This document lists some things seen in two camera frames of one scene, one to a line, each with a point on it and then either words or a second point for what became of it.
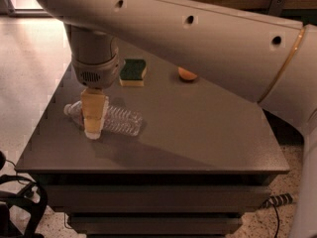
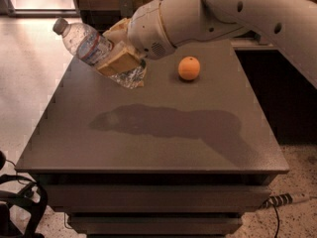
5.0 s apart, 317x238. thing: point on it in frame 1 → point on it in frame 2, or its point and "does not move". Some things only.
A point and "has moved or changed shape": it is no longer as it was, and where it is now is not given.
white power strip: [280, 199] does not move
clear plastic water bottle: [118, 120] has moved or changed shape
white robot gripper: [94, 73] → [145, 34]
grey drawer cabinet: [204, 158] does not move
